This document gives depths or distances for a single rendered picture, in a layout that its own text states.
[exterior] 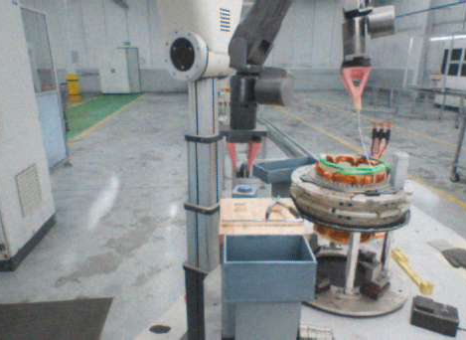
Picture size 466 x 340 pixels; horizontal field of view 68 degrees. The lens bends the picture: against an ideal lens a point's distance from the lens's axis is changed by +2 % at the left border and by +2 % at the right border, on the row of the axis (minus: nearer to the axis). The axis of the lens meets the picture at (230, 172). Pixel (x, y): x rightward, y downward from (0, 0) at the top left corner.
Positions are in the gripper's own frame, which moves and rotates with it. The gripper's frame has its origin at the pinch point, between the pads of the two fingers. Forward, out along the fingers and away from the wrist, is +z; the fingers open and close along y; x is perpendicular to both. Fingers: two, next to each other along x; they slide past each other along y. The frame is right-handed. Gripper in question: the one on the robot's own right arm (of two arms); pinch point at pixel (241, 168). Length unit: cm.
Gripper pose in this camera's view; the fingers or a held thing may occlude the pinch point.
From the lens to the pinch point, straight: 75.7
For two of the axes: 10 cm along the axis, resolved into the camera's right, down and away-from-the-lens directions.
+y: 10.0, 0.0, 0.3
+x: -0.3, -3.2, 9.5
